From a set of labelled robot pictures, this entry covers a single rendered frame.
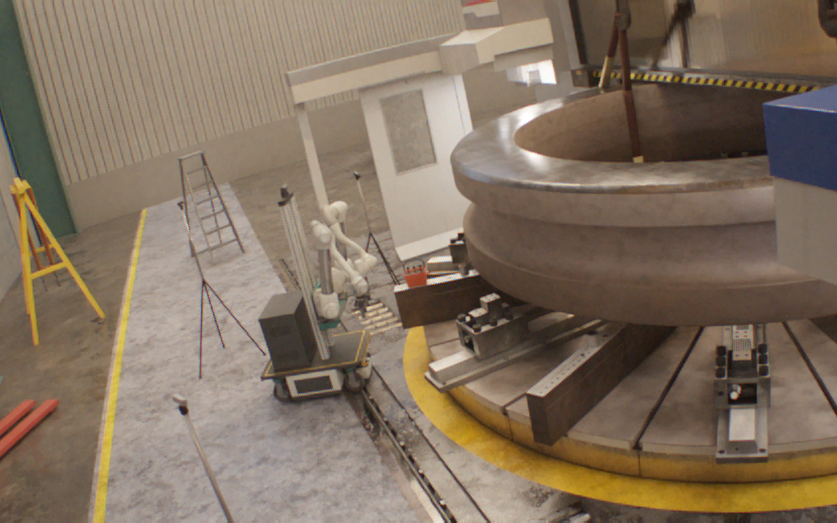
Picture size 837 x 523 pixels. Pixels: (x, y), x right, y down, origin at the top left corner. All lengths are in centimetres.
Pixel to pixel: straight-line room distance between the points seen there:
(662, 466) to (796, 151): 338
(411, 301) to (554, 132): 244
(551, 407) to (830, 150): 337
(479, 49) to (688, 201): 447
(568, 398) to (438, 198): 548
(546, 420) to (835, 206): 330
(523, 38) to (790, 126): 715
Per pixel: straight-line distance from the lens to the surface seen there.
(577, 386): 489
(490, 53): 851
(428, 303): 677
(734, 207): 450
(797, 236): 176
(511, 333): 572
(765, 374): 456
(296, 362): 662
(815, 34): 689
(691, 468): 478
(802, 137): 166
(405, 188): 969
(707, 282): 474
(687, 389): 519
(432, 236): 993
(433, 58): 953
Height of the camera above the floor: 300
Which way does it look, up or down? 19 degrees down
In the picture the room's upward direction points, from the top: 12 degrees counter-clockwise
